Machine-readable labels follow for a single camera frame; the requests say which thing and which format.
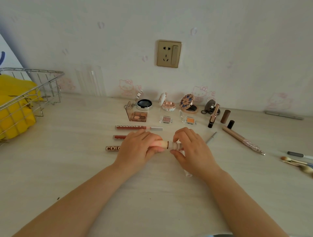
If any white grey eyeliner pen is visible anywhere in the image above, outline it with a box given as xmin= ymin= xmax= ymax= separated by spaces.
xmin=287 ymin=151 xmax=313 ymax=160

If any orange single eyeshadow pan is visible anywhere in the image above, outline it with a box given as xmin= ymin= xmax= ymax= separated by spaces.
xmin=180 ymin=110 xmax=197 ymax=125

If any silver round cushion compact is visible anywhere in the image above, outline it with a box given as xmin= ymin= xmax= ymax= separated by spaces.
xmin=124 ymin=90 xmax=153 ymax=112

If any person's left forearm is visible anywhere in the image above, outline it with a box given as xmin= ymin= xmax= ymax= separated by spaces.
xmin=12 ymin=166 xmax=137 ymax=237

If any white paper bag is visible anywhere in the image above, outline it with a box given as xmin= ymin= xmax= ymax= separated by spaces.
xmin=0 ymin=33 xmax=25 ymax=74

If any metal wire basket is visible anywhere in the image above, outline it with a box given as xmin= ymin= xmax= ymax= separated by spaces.
xmin=0 ymin=68 xmax=65 ymax=145

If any ornate rose gold lip tube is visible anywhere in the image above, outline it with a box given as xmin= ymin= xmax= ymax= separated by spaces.
xmin=222 ymin=125 xmax=266 ymax=156

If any light wooden table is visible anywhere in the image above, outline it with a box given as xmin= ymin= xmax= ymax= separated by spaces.
xmin=0 ymin=92 xmax=313 ymax=237

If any small dark round compact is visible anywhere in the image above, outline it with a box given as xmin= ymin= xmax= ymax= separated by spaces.
xmin=201 ymin=99 xmax=220 ymax=115

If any person's right hand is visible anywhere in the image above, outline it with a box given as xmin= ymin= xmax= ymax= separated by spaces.
xmin=170 ymin=127 xmax=222 ymax=180

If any person's left hand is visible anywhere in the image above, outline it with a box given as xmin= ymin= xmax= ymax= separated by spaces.
xmin=113 ymin=129 xmax=163 ymax=175

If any brown lipstick tube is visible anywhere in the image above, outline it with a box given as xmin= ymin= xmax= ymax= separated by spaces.
xmin=210 ymin=104 xmax=220 ymax=122

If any person's right forearm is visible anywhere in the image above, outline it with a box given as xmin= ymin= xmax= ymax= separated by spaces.
xmin=205 ymin=168 xmax=290 ymax=237

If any gold wall socket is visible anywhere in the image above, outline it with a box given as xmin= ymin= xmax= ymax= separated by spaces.
xmin=156 ymin=40 xmax=182 ymax=68

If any pink blue patterned compact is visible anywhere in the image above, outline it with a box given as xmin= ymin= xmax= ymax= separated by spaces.
xmin=180 ymin=93 xmax=199 ymax=115

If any yellow plastic bag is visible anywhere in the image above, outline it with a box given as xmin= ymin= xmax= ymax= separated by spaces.
xmin=0 ymin=74 xmax=43 ymax=140

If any white floral round compact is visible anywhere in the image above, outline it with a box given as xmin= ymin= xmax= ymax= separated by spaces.
xmin=158 ymin=92 xmax=176 ymax=112

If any grey slim eyeliner pencil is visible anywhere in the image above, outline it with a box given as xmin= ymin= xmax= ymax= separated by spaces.
xmin=205 ymin=132 xmax=217 ymax=145

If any clear acrylic organizer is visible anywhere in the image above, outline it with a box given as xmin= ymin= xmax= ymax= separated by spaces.
xmin=74 ymin=64 xmax=106 ymax=97

